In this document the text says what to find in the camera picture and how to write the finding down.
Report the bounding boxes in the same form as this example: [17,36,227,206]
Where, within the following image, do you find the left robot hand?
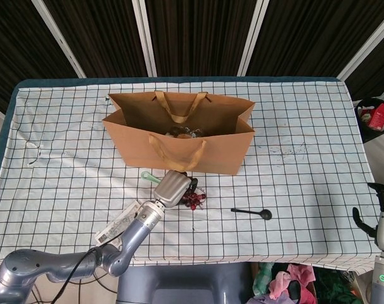
[153,170,199,210]

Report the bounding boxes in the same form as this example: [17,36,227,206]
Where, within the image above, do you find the red grape bunch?
[182,186,207,212]

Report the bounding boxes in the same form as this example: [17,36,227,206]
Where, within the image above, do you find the green brush white bristles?
[141,171,163,184]

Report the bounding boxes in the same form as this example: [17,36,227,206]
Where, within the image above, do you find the bread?
[168,125,203,139]

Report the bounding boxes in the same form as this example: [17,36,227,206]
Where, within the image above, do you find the brown paper bag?
[101,91,255,175]

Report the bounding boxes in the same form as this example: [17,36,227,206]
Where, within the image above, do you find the ruler set clear package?
[96,199,142,251]

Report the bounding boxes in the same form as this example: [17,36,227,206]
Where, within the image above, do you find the dark green cloth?
[315,269,366,304]

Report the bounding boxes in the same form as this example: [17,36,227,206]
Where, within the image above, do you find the white black checkered tablecloth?
[0,80,381,273]

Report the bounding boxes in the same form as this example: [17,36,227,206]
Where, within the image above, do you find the grey blue robot torso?
[117,265,255,304]

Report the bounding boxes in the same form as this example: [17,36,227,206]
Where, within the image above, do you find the pink cloth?
[269,264,316,300]

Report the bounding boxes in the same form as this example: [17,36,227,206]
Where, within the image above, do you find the black plastic spoon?
[230,207,272,220]

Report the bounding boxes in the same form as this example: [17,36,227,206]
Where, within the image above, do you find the black trash bin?
[353,97,384,145]

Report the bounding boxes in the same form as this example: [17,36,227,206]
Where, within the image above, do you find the red box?
[368,103,384,130]

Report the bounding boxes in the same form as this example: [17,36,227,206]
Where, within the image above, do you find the mint green cloth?
[253,262,274,294]

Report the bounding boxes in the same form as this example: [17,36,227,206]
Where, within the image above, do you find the purple cloth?
[246,293,277,304]

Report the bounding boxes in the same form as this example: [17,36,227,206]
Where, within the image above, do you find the black floor cable tangle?
[30,272,120,304]

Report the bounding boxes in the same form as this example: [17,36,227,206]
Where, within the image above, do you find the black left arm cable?
[57,246,98,304]

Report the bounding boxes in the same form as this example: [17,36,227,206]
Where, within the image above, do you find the white partition post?
[336,6,384,82]
[236,0,271,77]
[32,0,87,79]
[131,0,158,77]

